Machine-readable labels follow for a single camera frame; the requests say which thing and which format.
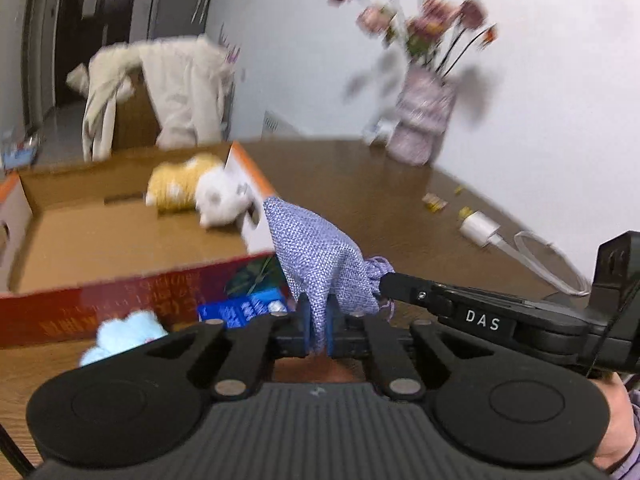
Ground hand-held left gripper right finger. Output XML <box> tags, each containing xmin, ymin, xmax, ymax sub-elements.
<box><xmin>327</xmin><ymin>305</ymin><xmax>481</xmax><ymax>400</ymax></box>

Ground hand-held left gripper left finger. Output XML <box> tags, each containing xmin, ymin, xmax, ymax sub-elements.
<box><xmin>145</xmin><ymin>294</ymin><xmax>310</xmax><ymax>401</ymax></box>

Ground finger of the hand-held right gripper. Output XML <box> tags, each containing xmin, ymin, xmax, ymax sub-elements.
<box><xmin>379</xmin><ymin>271</ymin><xmax>594</xmax><ymax>367</ymax></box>

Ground purple linen pouch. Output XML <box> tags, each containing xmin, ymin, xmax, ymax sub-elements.
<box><xmin>262</xmin><ymin>196</ymin><xmax>396</xmax><ymax>356</ymax></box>

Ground orange-edged cardboard box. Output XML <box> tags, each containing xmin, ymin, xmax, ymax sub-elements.
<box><xmin>0</xmin><ymin>141</ymin><xmax>296</xmax><ymax>351</ymax></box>

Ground person's right forearm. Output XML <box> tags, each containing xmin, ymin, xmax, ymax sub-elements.
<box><xmin>607</xmin><ymin>387</ymin><xmax>640</xmax><ymax>480</ymax></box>

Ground person's right hand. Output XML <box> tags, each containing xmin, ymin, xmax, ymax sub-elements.
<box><xmin>592</xmin><ymin>375</ymin><xmax>640</xmax><ymax>472</ymax></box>

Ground blue packet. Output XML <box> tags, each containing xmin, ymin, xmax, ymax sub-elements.
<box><xmin>197</xmin><ymin>287</ymin><xmax>291</xmax><ymax>331</ymax></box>

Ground white charger plug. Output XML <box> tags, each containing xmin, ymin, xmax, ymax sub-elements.
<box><xmin>459</xmin><ymin>211</ymin><xmax>501</xmax><ymax>248</ymax></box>

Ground yellow and white plush cat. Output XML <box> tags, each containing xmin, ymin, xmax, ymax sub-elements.
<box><xmin>145</xmin><ymin>154</ymin><xmax>258</xmax><ymax>231</ymax></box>

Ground light blue plush toy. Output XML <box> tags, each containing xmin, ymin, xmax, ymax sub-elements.
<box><xmin>79</xmin><ymin>310</ymin><xmax>170</xmax><ymax>367</ymax></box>

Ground small white object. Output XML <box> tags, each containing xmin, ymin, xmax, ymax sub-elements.
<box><xmin>362</xmin><ymin>119</ymin><xmax>396</xmax><ymax>147</ymax></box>

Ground patterned flower vase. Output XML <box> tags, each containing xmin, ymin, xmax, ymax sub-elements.
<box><xmin>385</xmin><ymin>67</ymin><xmax>458</xmax><ymax>167</ymax></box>

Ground tall brown cardboard box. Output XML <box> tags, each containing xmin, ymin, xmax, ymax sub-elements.
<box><xmin>112</xmin><ymin>72</ymin><xmax>163</xmax><ymax>151</ymax></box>

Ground white jacket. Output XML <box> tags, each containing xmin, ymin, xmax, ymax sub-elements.
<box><xmin>66</xmin><ymin>35</ymin><xmax>238</xmax><ymax>161</ymax></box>

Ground pink artificial flowers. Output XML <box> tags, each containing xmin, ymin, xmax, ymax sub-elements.
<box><xmin>326</xmin><ymin>0</ymin><xmax>501</xmax><ymax>106</ymax></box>

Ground dark door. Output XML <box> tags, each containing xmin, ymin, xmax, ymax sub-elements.
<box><xmin>55</xmin><ymin>0</ymin><xmax>141</xmax><ymax>108</ymax></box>

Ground white charger cable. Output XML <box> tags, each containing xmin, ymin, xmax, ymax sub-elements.
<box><xmin>492</xmin><ymin>230</ymin><xmax>593</xmax><ymax>296</ymax></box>

